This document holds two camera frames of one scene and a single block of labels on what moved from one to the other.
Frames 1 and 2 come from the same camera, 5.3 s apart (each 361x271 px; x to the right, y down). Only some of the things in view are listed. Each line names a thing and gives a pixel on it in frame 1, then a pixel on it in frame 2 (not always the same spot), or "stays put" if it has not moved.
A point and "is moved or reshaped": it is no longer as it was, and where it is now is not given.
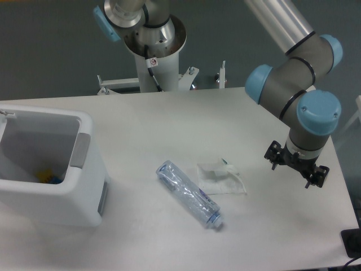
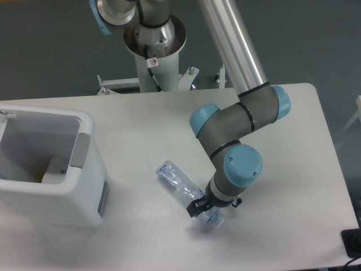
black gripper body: [306, 166] -> [213, 201]
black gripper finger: [273, 153] -> [197, 206]
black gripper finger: [318, 178] -> [239, 201]
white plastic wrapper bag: [218, 176] is moved or reshaped
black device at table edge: [351, 240] stays put
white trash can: [44, 176] stays put
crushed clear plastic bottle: [199, 204] stays put
